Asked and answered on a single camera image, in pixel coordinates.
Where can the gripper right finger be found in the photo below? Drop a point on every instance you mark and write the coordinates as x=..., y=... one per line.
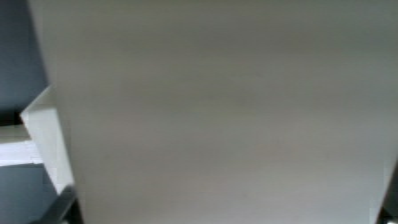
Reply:
x=387, y=195

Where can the white cabinet body box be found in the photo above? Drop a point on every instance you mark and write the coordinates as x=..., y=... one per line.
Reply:
x=33, y=141

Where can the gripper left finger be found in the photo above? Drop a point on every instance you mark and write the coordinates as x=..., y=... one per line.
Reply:
x=63, y=213

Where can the white cabinet top block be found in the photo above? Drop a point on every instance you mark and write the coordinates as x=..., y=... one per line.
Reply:
x=228, y=102

